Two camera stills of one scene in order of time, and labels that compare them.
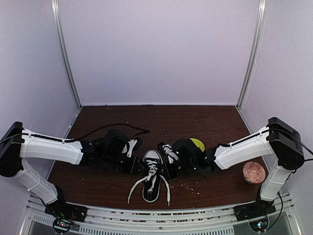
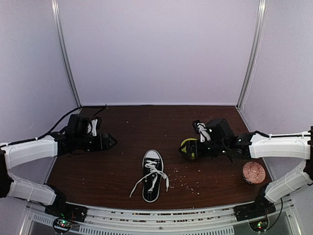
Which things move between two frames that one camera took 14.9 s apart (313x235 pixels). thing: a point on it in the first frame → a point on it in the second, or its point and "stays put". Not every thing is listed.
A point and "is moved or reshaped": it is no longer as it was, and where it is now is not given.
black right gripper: (169, 173) → (190, 145)
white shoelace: (152, 164) is moved or reshaped
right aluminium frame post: (260, 18) stays put
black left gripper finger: (139, 166) → (108, 145)
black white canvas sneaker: (153, 165) stays put
